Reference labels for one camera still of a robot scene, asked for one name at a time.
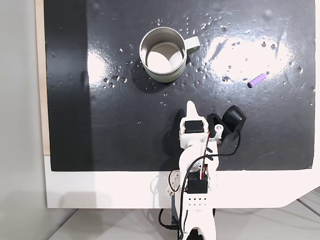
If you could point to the purple ribbed pen grip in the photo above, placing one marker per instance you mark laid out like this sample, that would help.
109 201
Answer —
257 80

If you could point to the pale green steel mug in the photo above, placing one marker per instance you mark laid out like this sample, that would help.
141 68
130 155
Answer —
162 60

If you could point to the black table mat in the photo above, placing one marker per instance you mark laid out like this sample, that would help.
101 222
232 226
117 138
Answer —
125 125

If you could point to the black camera box with mount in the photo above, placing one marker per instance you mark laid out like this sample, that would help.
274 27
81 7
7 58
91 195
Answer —
233 117

